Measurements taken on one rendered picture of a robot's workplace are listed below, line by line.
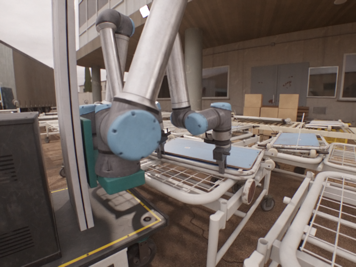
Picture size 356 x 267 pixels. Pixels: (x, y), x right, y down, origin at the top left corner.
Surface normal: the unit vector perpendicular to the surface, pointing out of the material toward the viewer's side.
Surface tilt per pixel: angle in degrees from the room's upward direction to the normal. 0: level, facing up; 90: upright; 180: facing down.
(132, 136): 95
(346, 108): 90
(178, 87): 96
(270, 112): 90
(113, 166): 70
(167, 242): 0
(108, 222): 0
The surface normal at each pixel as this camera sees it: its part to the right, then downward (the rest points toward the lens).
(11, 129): 0.65, 0.14
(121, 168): 0.40, -0.18
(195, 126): -0.77, 0.31
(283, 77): -0.66, 0.14
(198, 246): 0.00, -0.98
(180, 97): 0.04, 0.28
